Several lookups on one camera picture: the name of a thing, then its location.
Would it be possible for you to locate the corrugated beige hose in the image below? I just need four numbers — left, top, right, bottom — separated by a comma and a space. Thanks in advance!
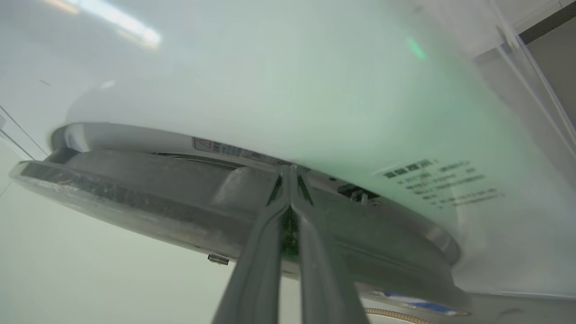
364, 307, 435, 324

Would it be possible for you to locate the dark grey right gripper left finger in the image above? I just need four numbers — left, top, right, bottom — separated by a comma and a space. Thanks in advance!
211, 165, 292, 324

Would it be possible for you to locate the white washing machine body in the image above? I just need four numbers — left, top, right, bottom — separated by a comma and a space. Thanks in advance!
0, 0, 576, 298

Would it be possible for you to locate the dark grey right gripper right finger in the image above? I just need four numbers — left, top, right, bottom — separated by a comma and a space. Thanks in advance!
289, 165, 370, 324

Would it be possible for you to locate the round washing machine door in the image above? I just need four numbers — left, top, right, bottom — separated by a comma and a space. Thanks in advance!
9, 122, 472, 315

